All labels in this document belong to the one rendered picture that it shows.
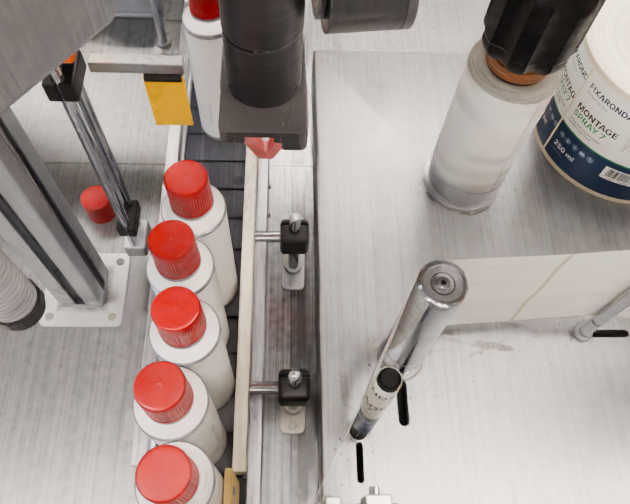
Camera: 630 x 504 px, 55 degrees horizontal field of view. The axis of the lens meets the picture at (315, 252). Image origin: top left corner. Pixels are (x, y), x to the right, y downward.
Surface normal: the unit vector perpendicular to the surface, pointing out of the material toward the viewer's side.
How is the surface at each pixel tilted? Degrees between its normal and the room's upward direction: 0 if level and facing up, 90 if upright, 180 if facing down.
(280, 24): 90
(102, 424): 0
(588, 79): 90
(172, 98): 90
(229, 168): 0
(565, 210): 0
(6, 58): 90
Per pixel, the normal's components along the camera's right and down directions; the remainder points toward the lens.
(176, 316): 0.04, -0.48
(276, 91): 0.40, 0.83
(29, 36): 0.83, 0.52
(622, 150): -0.54, 0.74
